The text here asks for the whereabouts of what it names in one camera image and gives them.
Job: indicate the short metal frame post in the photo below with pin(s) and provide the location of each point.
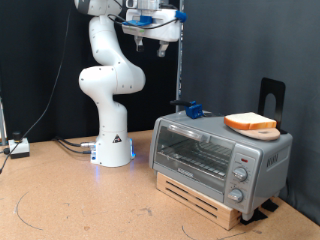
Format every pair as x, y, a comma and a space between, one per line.
2, 123

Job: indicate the silver oven knob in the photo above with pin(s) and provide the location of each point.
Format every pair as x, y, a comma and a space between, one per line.
235, 195
240, 174

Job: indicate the slatted wooden block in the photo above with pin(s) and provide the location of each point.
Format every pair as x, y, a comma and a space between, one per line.
200, 203

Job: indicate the silver toaster oven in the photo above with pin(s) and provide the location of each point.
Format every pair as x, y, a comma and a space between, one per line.
266, 160

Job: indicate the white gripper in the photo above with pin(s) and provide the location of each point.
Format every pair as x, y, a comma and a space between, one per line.
163, 31

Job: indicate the tall metal pole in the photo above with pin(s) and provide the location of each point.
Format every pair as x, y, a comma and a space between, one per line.
180, 66

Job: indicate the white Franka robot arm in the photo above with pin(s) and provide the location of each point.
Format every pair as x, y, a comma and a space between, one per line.
110, 133

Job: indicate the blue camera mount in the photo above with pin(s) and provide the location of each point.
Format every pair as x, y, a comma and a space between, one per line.
140, 20

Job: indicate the round wooden cutting board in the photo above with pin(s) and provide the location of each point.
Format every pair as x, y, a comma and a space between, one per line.
263, 135

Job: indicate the black foam pad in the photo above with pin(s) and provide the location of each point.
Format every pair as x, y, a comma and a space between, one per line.
270, 205
255, 216

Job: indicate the white emergency stop box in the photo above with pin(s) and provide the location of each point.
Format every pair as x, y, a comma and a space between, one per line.
19, 146

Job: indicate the black metal bookend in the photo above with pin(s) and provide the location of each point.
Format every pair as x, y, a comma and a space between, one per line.
265, 86

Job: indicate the black backdrop curtain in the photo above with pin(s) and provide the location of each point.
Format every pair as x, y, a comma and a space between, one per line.
33, 50

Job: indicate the white bread slice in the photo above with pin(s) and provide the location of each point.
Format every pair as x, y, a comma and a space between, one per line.
248, 120

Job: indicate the blue spatula grip block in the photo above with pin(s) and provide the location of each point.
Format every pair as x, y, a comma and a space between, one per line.
194, 110

